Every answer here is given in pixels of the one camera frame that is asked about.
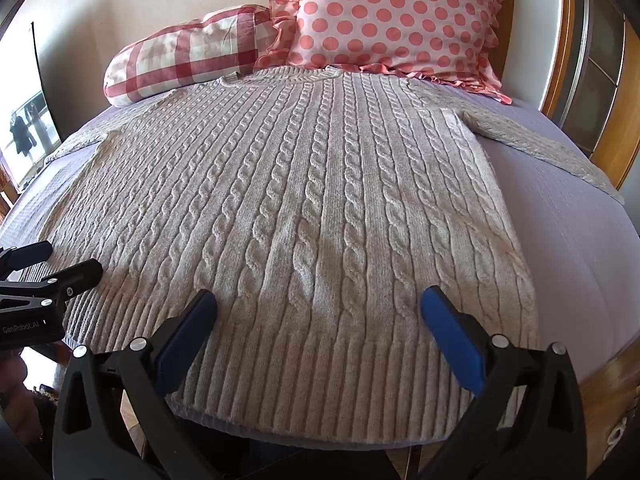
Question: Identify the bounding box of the lilac bed cover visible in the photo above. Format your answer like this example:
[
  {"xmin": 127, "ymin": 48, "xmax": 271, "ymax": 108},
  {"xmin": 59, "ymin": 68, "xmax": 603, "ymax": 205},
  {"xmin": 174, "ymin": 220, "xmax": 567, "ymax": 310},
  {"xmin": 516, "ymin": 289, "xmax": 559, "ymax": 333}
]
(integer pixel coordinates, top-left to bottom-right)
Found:
[{"xmin": 0, "ymin": 94, "xmax": 640, "ymax": 448}]

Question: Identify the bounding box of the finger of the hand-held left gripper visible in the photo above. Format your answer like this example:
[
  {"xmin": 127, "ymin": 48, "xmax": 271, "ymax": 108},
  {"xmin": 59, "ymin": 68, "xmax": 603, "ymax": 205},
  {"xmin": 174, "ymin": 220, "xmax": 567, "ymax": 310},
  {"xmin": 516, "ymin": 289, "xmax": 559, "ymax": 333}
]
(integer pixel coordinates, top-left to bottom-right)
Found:
[
  {"xmin": 0, "ymin": 241, "xmax": 54, "ymax": 281},
  {"xmin": 0, "ymin": 259, "xmax": 104, "ymax": 311}
]

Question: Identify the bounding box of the grey cable-knit sweater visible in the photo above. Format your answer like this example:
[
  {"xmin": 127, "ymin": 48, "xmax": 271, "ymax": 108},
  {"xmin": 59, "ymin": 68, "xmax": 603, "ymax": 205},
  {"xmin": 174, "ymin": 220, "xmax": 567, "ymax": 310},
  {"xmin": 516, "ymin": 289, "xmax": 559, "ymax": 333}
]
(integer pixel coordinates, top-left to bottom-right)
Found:
[{"xmin": 44, "ymin": 66, "xmax": 626, "ymax": 445}]

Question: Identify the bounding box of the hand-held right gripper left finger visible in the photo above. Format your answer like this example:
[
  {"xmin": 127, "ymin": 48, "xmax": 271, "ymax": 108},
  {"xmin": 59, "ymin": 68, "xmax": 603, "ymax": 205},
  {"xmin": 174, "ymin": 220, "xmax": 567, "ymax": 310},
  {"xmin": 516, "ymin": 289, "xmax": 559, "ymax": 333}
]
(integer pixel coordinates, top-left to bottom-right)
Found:
[{"xmin": 52, "ymin": 289, "xmax": 219, "ymax": 480}]

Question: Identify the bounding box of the framed photo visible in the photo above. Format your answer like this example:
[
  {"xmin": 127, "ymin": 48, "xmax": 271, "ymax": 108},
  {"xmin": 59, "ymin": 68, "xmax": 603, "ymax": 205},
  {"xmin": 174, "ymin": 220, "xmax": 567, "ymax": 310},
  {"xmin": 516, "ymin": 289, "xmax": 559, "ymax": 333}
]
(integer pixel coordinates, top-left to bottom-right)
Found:
[{"xmin": 0, "ymin": 22, "xmax": 63, "ymax": 192}]

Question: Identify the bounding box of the pink polka dot pillow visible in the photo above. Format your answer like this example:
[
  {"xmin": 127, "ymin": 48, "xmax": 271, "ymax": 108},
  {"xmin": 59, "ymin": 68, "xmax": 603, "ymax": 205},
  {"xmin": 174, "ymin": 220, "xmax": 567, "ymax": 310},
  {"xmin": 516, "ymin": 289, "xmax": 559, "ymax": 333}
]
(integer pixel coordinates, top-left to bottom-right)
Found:
[{"xmin": 254, "ymin": 0, "xmax": 516, "ymax": 106}]

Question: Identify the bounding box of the wooden bed frame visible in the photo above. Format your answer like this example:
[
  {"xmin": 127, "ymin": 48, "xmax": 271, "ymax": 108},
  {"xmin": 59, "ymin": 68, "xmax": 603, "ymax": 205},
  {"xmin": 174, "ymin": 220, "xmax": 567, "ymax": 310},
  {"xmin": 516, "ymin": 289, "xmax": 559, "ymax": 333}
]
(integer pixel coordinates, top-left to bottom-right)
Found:
[{"xmin": 575, "ymin": 327, "xmax": 640, "ymax": 441}]

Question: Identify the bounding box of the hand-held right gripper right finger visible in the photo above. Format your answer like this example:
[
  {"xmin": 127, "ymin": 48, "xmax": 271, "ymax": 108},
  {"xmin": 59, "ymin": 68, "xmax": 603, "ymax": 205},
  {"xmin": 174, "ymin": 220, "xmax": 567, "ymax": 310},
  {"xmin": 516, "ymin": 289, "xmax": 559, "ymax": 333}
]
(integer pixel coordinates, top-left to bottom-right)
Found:
[{"xmin": 420, "ymin": 285, "xmax": 587, "ymax": 480}]

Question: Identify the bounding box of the red checked pillow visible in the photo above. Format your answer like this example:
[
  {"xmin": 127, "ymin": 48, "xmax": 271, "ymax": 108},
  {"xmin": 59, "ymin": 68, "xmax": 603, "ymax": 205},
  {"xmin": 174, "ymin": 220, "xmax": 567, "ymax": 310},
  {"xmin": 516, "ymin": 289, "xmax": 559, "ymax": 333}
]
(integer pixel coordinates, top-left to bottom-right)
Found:
[{"xmin": 103, "ymin": 4, "xmax": 273, "ymax": 108}]

